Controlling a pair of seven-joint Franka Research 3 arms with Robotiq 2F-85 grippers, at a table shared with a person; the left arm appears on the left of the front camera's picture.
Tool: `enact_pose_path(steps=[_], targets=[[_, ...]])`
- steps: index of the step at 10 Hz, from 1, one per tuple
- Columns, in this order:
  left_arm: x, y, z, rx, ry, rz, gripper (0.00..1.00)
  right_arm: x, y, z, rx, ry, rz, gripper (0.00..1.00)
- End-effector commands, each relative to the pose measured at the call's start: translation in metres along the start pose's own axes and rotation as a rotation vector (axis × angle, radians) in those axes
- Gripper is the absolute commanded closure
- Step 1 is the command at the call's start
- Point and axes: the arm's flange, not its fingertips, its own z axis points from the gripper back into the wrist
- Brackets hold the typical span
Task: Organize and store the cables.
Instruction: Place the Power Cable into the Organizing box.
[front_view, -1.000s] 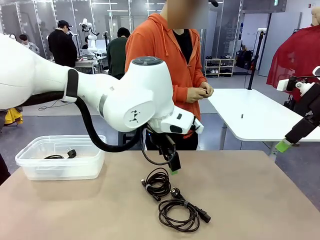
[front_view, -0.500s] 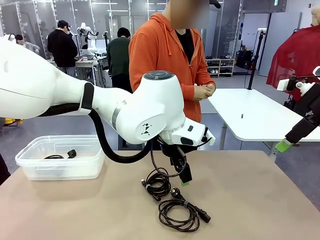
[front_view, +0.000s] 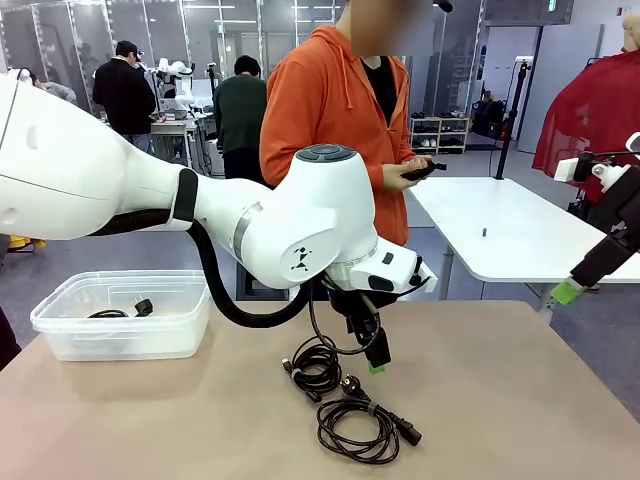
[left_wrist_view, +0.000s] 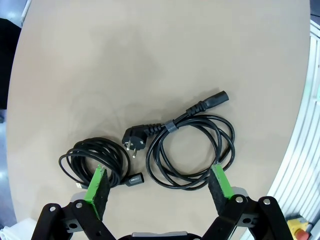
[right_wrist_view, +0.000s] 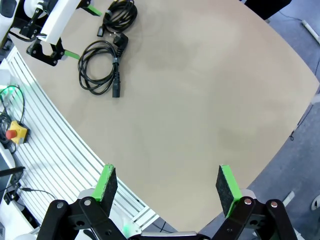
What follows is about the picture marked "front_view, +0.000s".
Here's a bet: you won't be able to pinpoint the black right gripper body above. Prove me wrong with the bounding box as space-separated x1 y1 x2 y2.
586 167 640 237

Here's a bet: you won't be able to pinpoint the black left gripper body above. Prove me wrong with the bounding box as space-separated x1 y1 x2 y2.
324 282 382 346

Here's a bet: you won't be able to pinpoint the short black USB cable coil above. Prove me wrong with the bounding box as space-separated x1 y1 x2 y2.
280 335 346 404

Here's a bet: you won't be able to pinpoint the black power cable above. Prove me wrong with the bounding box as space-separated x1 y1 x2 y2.
87 294 155 321
316 375 424 462

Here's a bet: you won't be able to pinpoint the person's right hand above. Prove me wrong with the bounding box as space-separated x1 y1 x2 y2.
382 161 419 193

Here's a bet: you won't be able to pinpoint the red cape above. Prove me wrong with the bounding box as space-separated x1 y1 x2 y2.
531 49 640 204

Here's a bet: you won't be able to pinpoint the white side table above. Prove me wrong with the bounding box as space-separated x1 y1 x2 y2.
407 176 640 315

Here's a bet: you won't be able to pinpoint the black tripod stand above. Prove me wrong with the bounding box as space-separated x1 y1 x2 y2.
494 57 532 181

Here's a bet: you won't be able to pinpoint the black backpacks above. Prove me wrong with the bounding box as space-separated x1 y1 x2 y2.
472 98 509 140

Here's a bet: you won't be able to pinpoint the mannequin head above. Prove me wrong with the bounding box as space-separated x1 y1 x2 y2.
621 12 640 54

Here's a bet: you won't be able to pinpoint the person in orange hoodie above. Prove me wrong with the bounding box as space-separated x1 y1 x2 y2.
258 24 416 246

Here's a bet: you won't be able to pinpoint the wooden shoe rack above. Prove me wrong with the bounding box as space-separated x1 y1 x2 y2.
409 116 471 155

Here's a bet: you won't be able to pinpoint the clear plastic storage container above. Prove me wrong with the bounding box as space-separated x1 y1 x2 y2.
29 269 214 362

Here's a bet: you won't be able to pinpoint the gray background desk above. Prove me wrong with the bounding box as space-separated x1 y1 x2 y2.
149 112 221 176

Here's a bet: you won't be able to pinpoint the man in black jacket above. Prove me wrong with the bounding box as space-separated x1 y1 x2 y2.
92 39 157 154

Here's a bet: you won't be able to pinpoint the yellow bag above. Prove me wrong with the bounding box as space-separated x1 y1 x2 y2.
9 237 49 254

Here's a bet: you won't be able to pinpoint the person in gray jacket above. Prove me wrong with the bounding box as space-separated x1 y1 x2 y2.
17 67 79 106

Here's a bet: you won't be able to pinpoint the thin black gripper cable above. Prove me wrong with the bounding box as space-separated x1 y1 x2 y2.
305 277 384 357

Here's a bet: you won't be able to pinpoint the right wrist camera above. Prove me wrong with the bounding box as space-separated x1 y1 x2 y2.
553 152 631 194

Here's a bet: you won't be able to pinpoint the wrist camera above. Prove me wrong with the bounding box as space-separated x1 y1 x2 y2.
407 254 440 294
553 152 631 194

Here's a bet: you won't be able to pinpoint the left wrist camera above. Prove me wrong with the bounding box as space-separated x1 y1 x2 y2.
407 254 440 294

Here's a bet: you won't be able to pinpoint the black left arm hose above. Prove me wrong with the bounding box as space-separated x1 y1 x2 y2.
92 207 314 330

